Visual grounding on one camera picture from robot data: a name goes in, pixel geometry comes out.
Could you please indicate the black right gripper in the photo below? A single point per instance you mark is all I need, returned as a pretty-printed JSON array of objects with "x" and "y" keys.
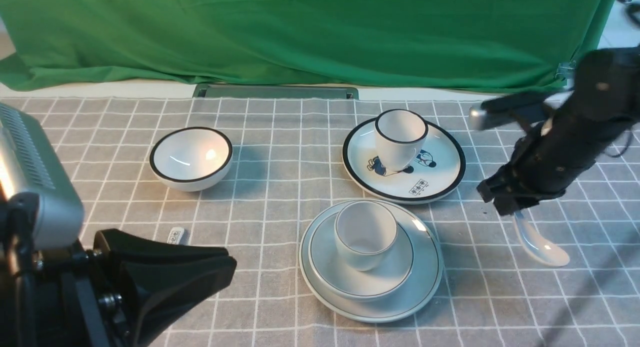
[{"x": 550, "y": 157}]

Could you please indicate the plain white spoon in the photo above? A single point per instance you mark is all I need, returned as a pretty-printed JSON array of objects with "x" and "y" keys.
[{"x": 536, "y": 246}]

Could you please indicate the pale blue cup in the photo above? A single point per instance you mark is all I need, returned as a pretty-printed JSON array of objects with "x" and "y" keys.
[{"x": 364, "y": 232}]

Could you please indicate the pale blue bowl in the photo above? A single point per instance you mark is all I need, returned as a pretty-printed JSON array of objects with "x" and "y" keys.
[{"x": 341, "y": 278}]

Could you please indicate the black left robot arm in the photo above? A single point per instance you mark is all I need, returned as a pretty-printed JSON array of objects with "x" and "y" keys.
[{"x": 123, "y": 292}]

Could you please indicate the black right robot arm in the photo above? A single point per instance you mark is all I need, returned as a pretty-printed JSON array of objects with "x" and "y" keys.
[{"x": 606, "y": 80}]

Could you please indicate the white plate cartoon print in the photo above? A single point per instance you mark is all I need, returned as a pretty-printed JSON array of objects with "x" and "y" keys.
[{"x": 437, "y": 170}]

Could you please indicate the pale blue plate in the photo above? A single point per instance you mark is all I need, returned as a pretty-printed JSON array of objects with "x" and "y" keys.
[{"x": 421, "y": 285}]

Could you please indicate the white cup black rim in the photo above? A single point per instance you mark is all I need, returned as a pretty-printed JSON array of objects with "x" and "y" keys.
[{"x": 399, "y": 136}]

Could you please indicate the metal binder clip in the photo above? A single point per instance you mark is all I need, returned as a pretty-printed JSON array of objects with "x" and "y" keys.
[{"x": 566, "y": 70}]

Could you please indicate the grey checked tablecloth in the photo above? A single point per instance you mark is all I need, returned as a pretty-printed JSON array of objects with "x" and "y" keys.
[{"x": 287, "y": 167}]

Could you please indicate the white bowl black rim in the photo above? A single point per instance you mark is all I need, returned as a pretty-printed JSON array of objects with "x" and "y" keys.
[{"x": 192, "y": 159}]

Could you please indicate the green backdrop cloth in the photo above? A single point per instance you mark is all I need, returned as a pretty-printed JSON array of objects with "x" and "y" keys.
[{"x": 477, "y": 45}]

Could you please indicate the white spoon printed handle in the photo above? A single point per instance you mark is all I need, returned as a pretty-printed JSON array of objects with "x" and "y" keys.
[{"x": 176, "y": 235}]

